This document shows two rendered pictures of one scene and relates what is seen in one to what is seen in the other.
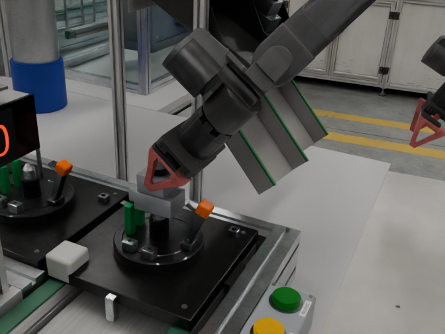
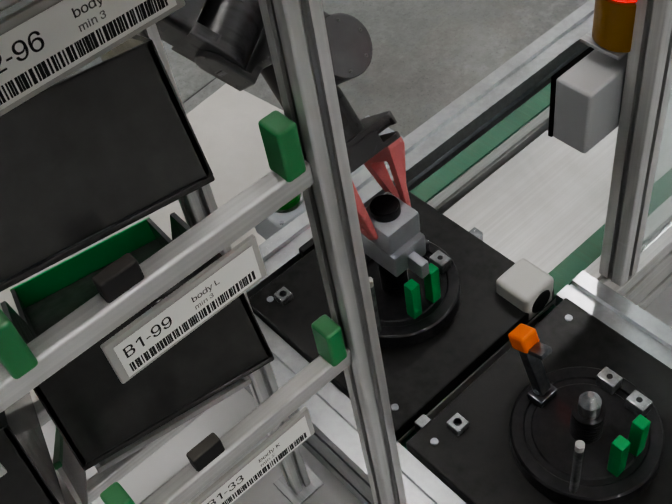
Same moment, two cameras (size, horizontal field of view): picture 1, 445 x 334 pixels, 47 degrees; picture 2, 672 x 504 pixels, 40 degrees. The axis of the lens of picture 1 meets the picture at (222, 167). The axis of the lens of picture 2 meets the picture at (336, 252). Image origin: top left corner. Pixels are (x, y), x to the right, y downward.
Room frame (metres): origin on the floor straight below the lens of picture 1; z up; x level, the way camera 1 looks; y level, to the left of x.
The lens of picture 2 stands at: (1.21, 0.38, 1.78)
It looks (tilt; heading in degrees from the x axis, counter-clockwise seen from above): 49 degrees down; 213
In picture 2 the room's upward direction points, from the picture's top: 12 degrees counter-clockwise
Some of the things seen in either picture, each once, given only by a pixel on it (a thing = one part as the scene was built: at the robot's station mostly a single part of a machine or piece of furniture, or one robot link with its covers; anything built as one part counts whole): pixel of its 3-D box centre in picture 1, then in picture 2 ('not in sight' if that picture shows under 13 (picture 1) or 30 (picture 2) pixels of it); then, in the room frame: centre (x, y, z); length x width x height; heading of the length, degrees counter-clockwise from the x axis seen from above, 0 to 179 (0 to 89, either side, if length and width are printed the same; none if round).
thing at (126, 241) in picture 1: (130, 244); (440, 261); (0.63, 0.13, 1.00); 0.02 x 0.01 x 0.02; 66
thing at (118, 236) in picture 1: (159, 241); (395, 289); (0.66, 0.09, 0.98); 0.14 x 0.14 x 0.02
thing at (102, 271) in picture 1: (159, 251); (397, 299); (0.66, 0.09, 0.96); 0.24 x 0.24 x 0.02; 66
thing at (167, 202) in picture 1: (153, 185); (394, 232); (0.67, 0.10, 1.08); 0.08 x 0.04 x 0.07; 67
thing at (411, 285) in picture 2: (140, 210); (413, 299); (0.69, 0.13, 1.01); 0.01 x 0.01 x 0.05; 66
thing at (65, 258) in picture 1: (67, 261); (524, 290); (0.61, 0.22, 0.97); 0.05 x 0.05 x 0.04; 66
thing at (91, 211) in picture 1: (30, 183); (588, 417); (0.77, 0.33, 1.01); 0.24 x 0.24 x 0.13; 66
